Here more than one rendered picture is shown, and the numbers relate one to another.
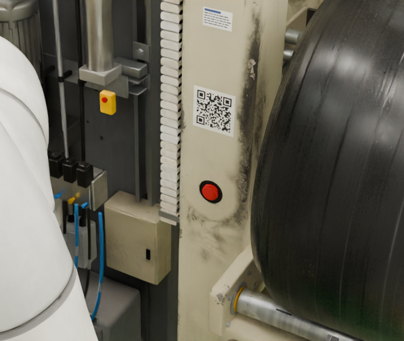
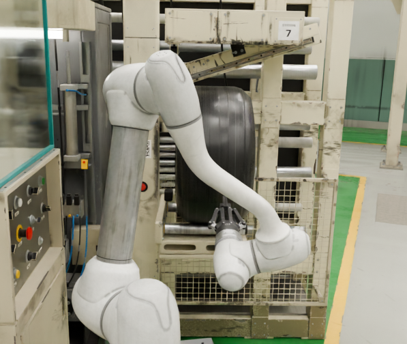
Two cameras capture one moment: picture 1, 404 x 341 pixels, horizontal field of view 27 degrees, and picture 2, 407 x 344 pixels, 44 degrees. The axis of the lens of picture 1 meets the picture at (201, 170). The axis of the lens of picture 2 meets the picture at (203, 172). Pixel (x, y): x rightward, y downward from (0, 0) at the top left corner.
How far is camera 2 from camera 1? 1.04 m
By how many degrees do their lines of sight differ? 32
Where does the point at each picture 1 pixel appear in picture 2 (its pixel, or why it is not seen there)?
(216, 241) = (146, 209)
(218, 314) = (159, 232)
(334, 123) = (205, 124)
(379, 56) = (211, 102)
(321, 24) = not seen: hidden behind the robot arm
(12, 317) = (195, 115)
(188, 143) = not seen: hidden behind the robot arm
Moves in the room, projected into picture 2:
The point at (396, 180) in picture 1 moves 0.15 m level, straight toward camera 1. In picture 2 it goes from (231, 136) to (243, 145)
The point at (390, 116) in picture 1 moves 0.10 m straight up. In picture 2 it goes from (223, 118) to (223, 91)
